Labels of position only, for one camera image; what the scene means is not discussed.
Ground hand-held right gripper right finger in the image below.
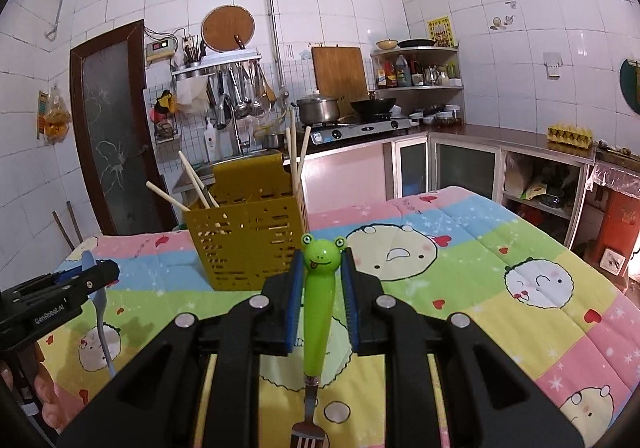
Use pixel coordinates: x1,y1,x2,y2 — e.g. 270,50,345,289
340,247,586,448

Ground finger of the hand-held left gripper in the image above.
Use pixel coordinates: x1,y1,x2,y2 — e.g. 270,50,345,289
61,261,122,302
49,267,92,287

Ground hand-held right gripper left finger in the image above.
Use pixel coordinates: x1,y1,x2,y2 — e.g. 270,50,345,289
55,248,306,448

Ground green frog handle fork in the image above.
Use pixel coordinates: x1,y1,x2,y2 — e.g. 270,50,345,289
290,233,349,448

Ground blue spoon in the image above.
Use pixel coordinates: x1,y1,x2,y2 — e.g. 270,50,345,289
80,249,118,377

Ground yellow slotted utensil holder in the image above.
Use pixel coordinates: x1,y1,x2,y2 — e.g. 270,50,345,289
182,152,308,291

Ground wooden chopstick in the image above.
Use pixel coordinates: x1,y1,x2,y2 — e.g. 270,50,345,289
178,151,212,210
292,126,312,201
190,175,221,209
146,181,192,212
285,107,297,166

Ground steel cup of dark utensils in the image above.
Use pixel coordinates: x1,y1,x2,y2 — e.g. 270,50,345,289
182,34,206,66

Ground person's left hand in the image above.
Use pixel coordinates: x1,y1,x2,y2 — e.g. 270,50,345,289
31,344,67,432

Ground wooden stick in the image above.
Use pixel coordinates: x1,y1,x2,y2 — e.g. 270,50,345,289
66,201,84,245
52,211,77,250

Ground pink kitchen counter cabinet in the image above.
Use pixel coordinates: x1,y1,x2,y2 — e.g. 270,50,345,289
172,123,598,249

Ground cartoon printed blanket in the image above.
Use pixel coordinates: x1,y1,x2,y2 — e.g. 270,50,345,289
37,185,636,448

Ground stainless steel sink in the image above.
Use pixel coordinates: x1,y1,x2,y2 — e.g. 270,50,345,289
172,159,217,194

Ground dark wooden glass door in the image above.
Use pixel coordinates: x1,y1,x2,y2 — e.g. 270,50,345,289
69,19,166,236

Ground plastic bag of yellow snacks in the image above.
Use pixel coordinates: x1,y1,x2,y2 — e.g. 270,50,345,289
37,86,73,146

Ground white soap bottle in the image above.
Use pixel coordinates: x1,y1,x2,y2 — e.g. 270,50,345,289
203,119,221,164

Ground gas stove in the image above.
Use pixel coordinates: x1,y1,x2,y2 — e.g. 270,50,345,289
306,114,413,146

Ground steel faucet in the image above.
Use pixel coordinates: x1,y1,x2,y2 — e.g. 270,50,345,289
217,93,246,156

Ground steel pot with lid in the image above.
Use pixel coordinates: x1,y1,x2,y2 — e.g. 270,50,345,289
291,95,342,125

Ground white plastic bag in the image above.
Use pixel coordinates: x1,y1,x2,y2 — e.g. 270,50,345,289
175,77,211,115

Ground black wok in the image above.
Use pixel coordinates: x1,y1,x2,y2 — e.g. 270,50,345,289
348,97,398,116

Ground cluster of small bowls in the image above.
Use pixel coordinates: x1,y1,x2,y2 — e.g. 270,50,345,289
409,104,463,126

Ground hanging kitchen ladles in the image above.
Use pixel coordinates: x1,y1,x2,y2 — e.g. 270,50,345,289
205,61,278,121

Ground rectangular wooden cutting board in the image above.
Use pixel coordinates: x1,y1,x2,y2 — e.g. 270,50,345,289
311,46,370,104

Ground steel corner shelf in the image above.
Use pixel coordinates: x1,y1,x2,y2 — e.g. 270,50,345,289
370,46,466,125

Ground row of condiment bottles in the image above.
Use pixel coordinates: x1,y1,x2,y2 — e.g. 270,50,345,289
376,54,458,89

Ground round wooden board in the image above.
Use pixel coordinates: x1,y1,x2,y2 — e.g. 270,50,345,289
201,5,256,53

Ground yellow egg carton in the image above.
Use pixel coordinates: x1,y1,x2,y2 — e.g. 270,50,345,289
546,125,593,149

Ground red table with lace cover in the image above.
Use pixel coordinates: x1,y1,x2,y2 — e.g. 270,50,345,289
585,145,640,291

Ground wire rack with toys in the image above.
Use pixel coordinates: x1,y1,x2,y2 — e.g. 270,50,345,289
150,87,182,145

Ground beige electric wall box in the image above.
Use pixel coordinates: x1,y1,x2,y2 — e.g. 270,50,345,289
146,39,177,63

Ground steel wall utensil rack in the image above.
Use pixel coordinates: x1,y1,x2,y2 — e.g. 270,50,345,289
170,51,263,80

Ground grey wall pipe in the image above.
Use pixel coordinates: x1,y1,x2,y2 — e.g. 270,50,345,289
235,0,290,102

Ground yellow wall poster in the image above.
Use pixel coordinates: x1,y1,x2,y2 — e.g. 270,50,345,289
426,17,453,48

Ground green round wall object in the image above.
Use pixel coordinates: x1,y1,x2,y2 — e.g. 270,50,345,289
619,57,640,116

